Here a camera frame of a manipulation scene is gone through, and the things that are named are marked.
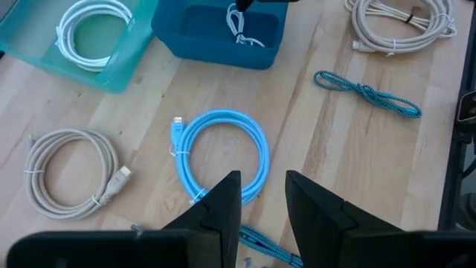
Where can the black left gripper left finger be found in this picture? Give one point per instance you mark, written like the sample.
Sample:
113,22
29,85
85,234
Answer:
208,238

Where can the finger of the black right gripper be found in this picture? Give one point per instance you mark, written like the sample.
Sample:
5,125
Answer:
279,0
243,4

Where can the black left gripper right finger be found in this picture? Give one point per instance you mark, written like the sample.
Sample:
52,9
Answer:
327,238

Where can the dark blue plastic bin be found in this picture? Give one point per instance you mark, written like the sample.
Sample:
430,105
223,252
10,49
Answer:
208,52

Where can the translucent teal plastic bin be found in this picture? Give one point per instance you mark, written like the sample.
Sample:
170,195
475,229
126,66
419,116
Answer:
126,63

